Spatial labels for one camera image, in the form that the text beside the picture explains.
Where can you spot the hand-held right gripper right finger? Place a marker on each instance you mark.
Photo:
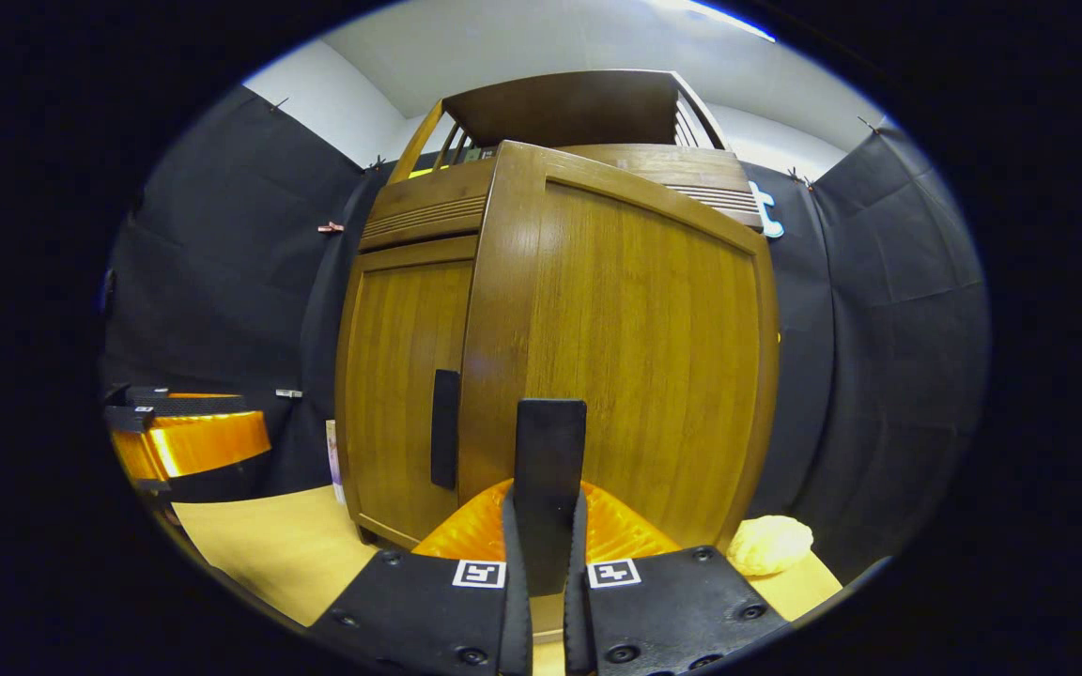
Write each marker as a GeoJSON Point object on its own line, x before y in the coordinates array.
{"type": "Point", "coordinates": [579, 620]}

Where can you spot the wooden shoe cabinet door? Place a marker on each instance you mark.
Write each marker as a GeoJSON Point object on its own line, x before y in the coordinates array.
{"type": "Point", "coordinates": [635, 357]}
{"type": "Point", "coordinates": [391, 376]}

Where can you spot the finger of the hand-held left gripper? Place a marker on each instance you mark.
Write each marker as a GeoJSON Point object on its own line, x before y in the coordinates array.
{"type": "Point", "coordinates": [203, 441]}
{"type": "Point", "coordinates": [193, 405]}

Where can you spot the pale yellow fluffy object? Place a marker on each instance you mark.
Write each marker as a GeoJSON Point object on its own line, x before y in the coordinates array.
{"type": "Point", "coordinates": [771, 545]}

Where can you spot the wooden double-door shoe cabinet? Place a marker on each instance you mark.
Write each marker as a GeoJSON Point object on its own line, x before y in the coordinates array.
{"type": "Point", "coordinates": [560, 108]}

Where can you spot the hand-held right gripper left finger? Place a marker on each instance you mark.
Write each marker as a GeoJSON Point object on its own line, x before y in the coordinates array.
{"type": "Point", "coordinates": [515, 610]}

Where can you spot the pale purple book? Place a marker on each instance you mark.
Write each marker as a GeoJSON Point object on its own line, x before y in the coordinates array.
{"type": "Point", "coordinates": [333, 460]}

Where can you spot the black backdrop cloth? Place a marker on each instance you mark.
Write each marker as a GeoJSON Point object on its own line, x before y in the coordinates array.
{"type": "Point", "coordinates": [222, 282]}

